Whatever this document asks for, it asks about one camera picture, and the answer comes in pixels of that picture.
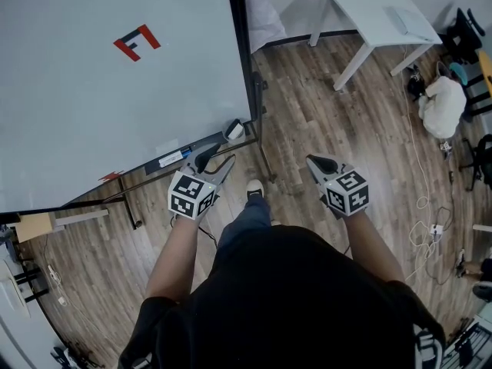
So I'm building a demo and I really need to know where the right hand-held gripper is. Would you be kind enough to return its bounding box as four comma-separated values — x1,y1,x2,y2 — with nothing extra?
305,154,371,220

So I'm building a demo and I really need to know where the person's blue jeans leg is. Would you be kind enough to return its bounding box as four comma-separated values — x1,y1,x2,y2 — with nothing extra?
216,195,273,254

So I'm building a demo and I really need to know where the black whiteboard box tray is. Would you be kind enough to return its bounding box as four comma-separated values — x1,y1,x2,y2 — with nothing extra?
144,119,259,176

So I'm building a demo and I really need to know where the person's left forearm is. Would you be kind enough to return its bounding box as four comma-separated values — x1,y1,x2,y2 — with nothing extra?
144,212,201,304

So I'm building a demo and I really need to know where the silver laptop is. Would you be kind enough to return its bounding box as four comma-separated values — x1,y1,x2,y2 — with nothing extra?
383,5,436,42

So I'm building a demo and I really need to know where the person's right forearm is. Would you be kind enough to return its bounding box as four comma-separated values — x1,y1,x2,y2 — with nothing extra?
343,208,407,284

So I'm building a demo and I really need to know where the white wire rack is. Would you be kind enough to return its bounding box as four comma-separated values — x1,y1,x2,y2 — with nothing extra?
444,316,492,369

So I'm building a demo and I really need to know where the small white plastic holder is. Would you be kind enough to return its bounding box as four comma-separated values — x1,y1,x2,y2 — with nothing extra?
222,118,245,142

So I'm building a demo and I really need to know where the black whiteboard stand frame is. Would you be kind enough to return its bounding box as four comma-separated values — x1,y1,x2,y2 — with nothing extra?
61,71,278,231

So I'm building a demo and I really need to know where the black shoes pair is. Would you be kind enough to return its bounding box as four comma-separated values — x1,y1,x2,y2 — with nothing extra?
406,64,424,101

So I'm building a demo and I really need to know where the white and blue eraser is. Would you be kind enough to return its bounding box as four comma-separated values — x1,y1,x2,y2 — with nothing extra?
158,148,194,168

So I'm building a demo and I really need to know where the yellow board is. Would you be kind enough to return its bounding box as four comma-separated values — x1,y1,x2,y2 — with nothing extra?
477,49,492,100

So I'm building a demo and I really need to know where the white curtain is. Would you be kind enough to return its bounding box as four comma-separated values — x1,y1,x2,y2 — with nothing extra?
244,0,288,55

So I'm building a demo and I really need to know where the large white whiteboard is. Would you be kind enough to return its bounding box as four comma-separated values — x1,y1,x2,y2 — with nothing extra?
0,0,255,214

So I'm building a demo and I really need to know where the white plastic bag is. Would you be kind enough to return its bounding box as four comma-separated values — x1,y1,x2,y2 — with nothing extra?
417,75,467,138

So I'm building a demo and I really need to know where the red tape mark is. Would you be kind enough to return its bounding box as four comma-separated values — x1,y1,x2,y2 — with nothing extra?
97,170,125,185

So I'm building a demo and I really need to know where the person's white shoe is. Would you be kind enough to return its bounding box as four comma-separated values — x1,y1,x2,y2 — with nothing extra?
245,178,266,200

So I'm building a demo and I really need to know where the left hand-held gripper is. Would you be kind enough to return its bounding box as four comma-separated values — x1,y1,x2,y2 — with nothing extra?
168,141,237,221

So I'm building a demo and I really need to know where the long white cable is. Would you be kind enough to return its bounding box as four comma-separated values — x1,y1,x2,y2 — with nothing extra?
400,44,456,286

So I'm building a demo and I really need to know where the person's black shirt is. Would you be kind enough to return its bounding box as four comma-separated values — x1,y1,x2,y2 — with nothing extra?
118,224,447,369

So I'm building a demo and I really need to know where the pale wooden beam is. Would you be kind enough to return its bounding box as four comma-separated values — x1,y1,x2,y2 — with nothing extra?
53,209,110,233

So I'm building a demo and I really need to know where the brown cardboard box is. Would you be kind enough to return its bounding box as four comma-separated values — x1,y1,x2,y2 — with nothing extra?
16,211,58,244

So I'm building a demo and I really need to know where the white power strip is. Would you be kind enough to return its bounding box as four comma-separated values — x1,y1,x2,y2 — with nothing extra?
47,264,63,288

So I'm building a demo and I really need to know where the white table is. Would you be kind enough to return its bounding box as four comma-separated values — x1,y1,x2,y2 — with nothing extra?
279,0,444,92

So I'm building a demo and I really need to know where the black office chair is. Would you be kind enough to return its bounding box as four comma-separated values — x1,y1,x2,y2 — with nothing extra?
462,132,492,192
444,7,486,67

